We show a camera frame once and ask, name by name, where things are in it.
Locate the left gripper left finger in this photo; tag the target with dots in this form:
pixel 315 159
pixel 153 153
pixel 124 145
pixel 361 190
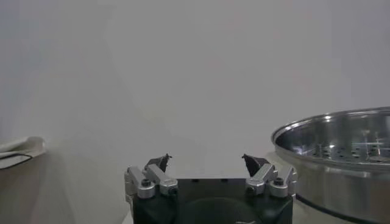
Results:
pixel 161 181

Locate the perforated steel steamer basket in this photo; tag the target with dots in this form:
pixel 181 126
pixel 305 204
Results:
pixel 335 182

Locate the cream electric cooker pot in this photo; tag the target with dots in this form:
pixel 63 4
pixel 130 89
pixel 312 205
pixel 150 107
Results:
pixel 307 214

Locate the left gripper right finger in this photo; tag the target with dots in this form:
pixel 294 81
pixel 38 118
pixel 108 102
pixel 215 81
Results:
pixel 262 179

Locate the white cloth bag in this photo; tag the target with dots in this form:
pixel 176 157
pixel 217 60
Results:
pixel 21 145

